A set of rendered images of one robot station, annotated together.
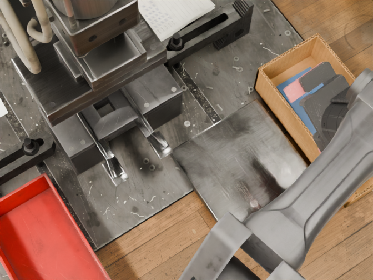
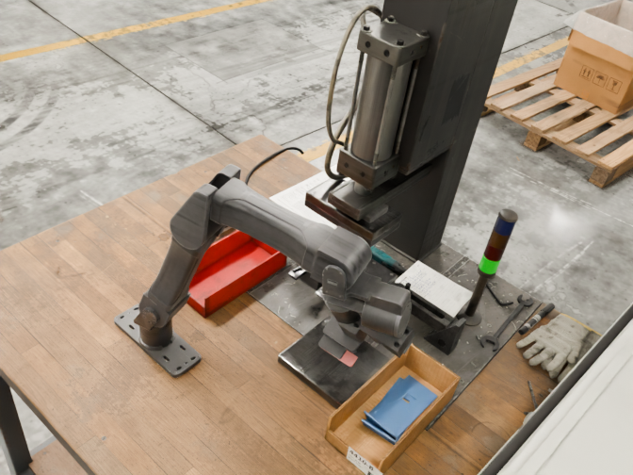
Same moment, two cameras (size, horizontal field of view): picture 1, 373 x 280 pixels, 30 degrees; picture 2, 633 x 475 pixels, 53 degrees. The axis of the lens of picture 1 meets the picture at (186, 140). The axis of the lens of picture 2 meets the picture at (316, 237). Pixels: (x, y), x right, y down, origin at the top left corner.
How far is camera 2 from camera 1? 0.85 m
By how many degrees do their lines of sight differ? 46
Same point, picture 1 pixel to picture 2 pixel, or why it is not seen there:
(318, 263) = (272, 424)
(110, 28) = (356, 170)
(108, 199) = (284, 293)
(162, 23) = (421, 290)
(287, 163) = (346, 386)
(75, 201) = (278, 278)
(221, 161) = not seen: hidden behind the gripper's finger
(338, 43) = (471, 418)
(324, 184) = (270, 208)
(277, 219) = (242, 188)
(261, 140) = (358, 367)
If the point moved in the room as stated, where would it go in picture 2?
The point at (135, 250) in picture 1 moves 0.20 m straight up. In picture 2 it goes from (252, 312) to (259, 242)
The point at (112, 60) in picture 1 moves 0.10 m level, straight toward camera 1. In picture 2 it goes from (348, 198) to (302, 208)
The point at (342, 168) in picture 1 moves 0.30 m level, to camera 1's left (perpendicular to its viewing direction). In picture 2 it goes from (284, 216) to (248, 113)
